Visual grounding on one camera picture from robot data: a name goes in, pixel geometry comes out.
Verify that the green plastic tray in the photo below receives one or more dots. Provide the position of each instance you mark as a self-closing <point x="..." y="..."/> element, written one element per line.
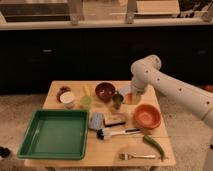
<point x="55" y="134"/>

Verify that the yellow corn piece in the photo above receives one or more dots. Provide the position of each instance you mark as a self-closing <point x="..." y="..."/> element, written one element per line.
<point x="86" y="90"/>

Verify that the wooden block with black edge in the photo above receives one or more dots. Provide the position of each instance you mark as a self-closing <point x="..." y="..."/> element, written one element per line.
<point x="114" y="121"/>

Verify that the black object on floor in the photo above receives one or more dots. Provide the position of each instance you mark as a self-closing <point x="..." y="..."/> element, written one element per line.
<point x="4" y="152"/>

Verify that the silver fork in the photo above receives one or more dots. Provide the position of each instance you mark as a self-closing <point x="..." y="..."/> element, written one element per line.
<point x="126" y="156"/>

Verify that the wooden table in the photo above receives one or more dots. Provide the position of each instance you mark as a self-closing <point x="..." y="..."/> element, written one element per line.
<point x="105" y="153"/>

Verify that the black white dish brush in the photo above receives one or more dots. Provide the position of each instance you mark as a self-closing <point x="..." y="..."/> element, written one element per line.
<point x="106" y="133"/>

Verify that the green chili pepper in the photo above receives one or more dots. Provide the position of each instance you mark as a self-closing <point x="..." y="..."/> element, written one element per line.
<point x="155" y="145"/>

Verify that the white cup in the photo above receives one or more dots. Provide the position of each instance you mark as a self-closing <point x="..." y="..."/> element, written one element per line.
<point x="67" y="99"/>

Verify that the small metal cup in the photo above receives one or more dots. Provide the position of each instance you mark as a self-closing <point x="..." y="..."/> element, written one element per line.
<point x="117" y="100"/>

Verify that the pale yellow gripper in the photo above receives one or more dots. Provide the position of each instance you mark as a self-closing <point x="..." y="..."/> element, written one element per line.
<point x="136" y="98"/>

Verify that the orange bowl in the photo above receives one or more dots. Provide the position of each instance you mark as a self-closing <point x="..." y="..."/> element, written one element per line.
<point x="147" y="116"/>

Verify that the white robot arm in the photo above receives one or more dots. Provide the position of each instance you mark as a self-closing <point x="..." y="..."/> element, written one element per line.
<point x="146" y="71"/>

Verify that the green cup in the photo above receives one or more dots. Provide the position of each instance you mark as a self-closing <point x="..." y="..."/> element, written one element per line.
<point x="85" y="102"/>

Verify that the red yellow apple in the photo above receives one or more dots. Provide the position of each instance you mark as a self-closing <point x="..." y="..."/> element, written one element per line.
<point x="128" y="98"/>

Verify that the dark purple bowl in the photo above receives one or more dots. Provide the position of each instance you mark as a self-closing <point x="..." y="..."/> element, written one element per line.
<point x="105" y="91"/>

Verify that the toy items on floor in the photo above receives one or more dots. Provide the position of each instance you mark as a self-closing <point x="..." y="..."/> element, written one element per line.
<point x="209" y="88"/>

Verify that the blue sponge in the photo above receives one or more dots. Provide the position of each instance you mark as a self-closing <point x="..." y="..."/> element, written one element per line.
<point x="96" y="121"/>

